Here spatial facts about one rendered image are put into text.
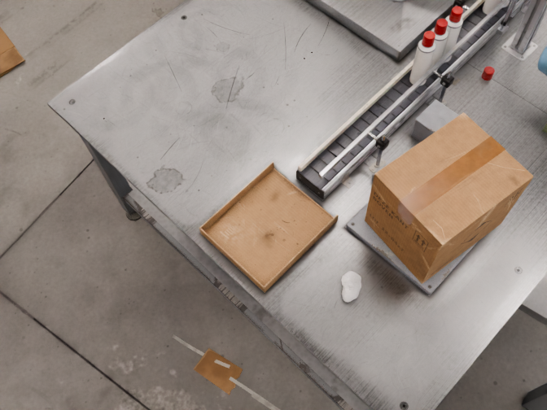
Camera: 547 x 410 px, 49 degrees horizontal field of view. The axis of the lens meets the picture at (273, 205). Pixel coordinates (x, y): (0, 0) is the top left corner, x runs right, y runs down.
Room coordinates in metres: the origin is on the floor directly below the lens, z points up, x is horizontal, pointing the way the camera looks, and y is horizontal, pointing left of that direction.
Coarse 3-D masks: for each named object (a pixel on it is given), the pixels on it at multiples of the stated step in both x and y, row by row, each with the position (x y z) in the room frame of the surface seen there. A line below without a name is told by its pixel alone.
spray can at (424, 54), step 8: (432, 32) 1.17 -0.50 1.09; (424, 40) 1.16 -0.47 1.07; (432, 40) 1.15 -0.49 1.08; (424, 48) 1.15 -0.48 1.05; (432, 48) 1.15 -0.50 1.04; (416, 56) 1.16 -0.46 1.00; (424, 56) 1.14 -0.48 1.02; (432, 56) 1.15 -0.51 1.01; (416, 64) 1.15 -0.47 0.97; (424, 64) 1.14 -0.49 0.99; (416, 72) 1.15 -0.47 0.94; (424, 72) 1.14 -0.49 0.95; (416, 80) 1.14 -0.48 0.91
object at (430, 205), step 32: (448, 128) 0.83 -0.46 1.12; (480, 128) 0.82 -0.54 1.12; (416, 160) 0.74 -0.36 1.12; (448, 160) 0.73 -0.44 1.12; (480, 160) 0.72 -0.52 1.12; (512, 160) 0.71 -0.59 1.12; (384, 192) 0.68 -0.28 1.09; (416, 192) 0.65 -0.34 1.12; (448, 192) 0.64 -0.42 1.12; (480, 192) 0.64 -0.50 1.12; (512, 192) 0.63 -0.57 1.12; (384, 224) 0.65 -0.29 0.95; (416, 224) 0.58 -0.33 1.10; (448, 224) 0.56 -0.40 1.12; (480, 224) 0.59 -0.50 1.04; (416, 256) 0.55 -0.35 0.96; (448, 256) 0.54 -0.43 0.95
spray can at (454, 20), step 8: (456, 8) 1.25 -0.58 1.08; (448, 16) 1.26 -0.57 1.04; (456, 16) 1.23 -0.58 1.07; (448, 24) 1.24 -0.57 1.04; (456, 24) 1.23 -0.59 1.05; (448, 32) 1.23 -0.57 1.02; (456, 32) 1.22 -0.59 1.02; (448, 40) 1.23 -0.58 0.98; (456, 40) 1.23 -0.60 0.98; (448, 48) 1.22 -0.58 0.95
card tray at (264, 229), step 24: (240, 192) 0.83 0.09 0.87; (264, 192) 0.85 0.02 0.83; (288, 192) 0.84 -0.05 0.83; (216, 216) 0.77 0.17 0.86; (240, 216) 0.77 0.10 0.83; (264, 216) 0.76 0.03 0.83; (288, 216) 0.76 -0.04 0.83; (312, 216) 0.75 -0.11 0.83; (336, 216) 0.73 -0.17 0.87; (216, 240) 0.70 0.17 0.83; (240, 240) 0.70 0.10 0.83; (264, 240) 0.69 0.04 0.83; (288, 240) 0.68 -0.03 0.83; (312, 240) 0.66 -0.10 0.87; (240, 264) 0.61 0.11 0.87; (264, 264) 0.62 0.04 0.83; (288, 264) 0.60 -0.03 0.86; (264, 288) 0.54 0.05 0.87
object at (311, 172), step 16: (480, 16) 1.40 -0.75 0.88; (496, 16) 1.40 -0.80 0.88; (464, 32) 1.34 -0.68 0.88; (480, 32) 1.34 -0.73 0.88; (464, 48) 1.28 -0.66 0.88; (448, 64) 1.22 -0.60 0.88; (400, 80) 1.17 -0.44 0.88; (432, 80) 1.16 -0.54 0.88; (384, 96) 1.12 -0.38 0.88; (400, 96) 1.11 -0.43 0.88; (416, 96) 1.11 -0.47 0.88; (368, 112) 1.06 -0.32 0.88; (400, 112) 1.05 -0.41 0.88; (352, 128) 1.01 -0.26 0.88; (384, 128) 1.00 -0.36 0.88; (336, 144) 0.96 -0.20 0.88; (368, 144) 0.96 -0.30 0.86; (320, 160) 0.91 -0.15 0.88; (304, 176) 0.86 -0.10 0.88
